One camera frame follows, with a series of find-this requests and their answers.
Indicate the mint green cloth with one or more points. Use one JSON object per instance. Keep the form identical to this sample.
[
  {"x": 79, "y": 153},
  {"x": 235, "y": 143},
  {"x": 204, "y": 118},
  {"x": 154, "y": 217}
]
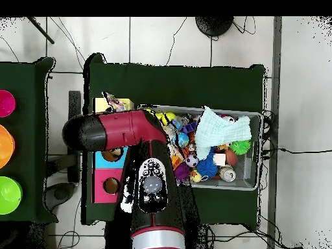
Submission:
[{"x": 220, "y": 129}]

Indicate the purple spiky toy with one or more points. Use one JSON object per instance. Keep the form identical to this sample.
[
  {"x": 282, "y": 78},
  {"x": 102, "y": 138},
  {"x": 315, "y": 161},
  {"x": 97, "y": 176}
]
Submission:
[{"x": 182, "y": 171}]

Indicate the yellow duck plush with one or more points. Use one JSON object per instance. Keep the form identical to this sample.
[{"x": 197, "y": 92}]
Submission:
[{"x": 195, "y": 176}]

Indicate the blue globe ball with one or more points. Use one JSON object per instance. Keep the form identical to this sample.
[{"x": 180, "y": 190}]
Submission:
[{"x": 182, "y": 140}]

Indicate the green spiky ball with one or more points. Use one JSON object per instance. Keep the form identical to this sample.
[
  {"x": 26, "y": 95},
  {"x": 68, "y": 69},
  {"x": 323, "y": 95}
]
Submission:
[{"x": 240, "y": 147}]

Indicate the black rod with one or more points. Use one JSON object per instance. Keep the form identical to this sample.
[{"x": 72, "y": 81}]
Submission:
[{"x": 41, "y": 31}]

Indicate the small soccer ball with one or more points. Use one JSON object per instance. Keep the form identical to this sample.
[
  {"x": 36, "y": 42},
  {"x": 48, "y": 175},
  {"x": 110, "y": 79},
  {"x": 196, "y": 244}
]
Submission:
[{"x": 192, "y": 160}]

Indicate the dark green table cloth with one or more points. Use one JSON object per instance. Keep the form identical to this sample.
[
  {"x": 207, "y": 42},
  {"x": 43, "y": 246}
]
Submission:
[{"x": 181, "y": 85}]

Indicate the brown toy football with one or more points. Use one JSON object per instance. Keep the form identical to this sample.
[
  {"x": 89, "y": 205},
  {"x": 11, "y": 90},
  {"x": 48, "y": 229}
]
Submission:
[{"x": 231, "y": 157}]

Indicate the orange bowl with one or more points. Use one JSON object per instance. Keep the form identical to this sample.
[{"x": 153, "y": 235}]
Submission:
[{"x": 5, "y": 146}]

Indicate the blue spiky ball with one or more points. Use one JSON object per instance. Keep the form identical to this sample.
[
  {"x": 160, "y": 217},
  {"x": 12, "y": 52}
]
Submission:
[{"x": 207, "y": 168}]

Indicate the yellow ball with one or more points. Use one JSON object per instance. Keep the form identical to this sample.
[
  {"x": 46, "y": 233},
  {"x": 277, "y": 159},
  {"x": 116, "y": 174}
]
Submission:
[{"x": 170, "y": 116}]

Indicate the polka dot cloth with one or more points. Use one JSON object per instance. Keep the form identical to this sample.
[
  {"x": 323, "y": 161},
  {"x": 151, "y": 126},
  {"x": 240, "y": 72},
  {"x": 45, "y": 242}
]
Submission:
[{"x": 116, "y": 103}]

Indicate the black round stand base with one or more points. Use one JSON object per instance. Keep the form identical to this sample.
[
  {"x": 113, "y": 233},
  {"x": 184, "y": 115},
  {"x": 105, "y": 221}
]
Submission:
[{"x": 214, "y": 26}]

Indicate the green bowl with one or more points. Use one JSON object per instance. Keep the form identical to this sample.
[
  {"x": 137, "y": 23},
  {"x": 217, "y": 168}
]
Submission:
[{"x": 9, "y": 195}]

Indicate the gold soda can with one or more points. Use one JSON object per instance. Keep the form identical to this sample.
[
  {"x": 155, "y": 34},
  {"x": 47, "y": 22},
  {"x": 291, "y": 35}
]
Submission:
[{"x": 227, "y": 173}]

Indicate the black upright panel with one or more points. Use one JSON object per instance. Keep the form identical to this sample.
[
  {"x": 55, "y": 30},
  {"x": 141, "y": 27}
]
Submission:
[{"x": 74, "y": 103}]

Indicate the wooden three-hole box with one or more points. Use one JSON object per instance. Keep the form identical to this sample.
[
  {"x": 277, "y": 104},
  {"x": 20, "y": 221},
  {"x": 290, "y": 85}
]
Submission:
[{"x": 103, "y": 192}]

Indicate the grey stand foot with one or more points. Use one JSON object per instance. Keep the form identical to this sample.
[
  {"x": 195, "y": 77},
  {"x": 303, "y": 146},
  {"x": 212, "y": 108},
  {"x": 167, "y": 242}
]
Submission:
[{"x": 59, "y": 194}]

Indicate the dark green side-table cloth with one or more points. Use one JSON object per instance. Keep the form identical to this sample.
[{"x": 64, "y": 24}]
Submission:
[{"x": 26, "y": 77}]

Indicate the pink bowl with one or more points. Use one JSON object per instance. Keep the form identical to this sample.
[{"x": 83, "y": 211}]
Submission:
[{"x": 6, "y": 103}]

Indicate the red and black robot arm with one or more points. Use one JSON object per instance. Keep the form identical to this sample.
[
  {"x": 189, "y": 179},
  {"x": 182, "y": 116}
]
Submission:
[{"x": 119, "y": 129}]

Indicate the silver mesh bin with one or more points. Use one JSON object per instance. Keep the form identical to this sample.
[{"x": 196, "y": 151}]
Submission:
[{"x": 246, "y": 181}]

